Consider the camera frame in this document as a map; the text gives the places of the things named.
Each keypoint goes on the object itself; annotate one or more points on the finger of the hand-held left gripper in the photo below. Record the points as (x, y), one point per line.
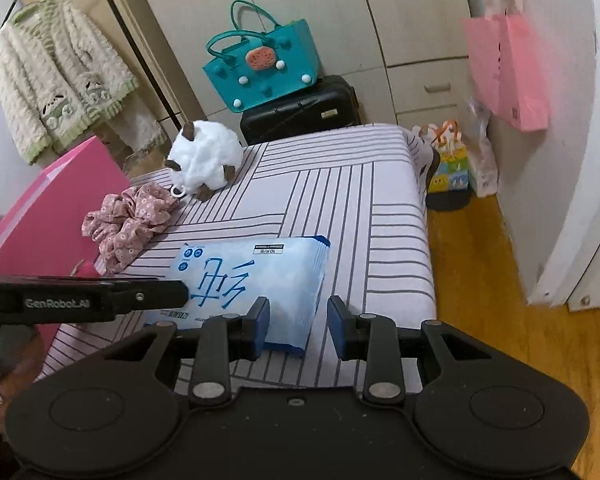
(150, 296)

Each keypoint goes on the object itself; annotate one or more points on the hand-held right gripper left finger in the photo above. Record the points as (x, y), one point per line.
(260, 330)

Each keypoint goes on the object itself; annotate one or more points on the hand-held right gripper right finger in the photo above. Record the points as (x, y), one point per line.
(337, 330)

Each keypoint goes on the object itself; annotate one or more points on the blue tissue pack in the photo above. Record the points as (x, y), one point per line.
(240, 270)

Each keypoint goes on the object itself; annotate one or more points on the pink floral scrunchie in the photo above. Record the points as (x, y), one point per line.
(130, 220)

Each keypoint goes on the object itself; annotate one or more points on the pink cardboard box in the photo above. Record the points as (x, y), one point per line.
(40, 210)

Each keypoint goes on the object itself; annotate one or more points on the white panda plush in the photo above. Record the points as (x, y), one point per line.
(205, 155)

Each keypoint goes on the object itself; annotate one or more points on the person's left hand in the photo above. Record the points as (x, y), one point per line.
(0, 400)

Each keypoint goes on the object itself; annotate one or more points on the striped tablecloth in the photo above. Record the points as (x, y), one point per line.
(330, 200)

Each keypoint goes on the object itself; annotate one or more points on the colourful gift bag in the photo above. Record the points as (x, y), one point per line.
(450, 170)

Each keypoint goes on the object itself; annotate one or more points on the clear plastic bag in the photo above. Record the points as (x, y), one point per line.
(482, 170)

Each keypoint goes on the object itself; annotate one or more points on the black suitcase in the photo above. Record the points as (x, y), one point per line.
(300, 110)

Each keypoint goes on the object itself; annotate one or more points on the white fuzzy jacket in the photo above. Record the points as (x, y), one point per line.
(55, 70)

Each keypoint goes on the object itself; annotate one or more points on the teal felt handbag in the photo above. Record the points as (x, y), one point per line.
(265, 85)

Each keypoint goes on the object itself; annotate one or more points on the black clothes rack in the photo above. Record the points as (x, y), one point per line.
(130, 35)

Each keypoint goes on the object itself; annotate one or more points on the beige wardrobe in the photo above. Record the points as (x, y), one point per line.
(380, 35)

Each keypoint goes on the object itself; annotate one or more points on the pink shopping bag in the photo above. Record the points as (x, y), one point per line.
(510, 70)

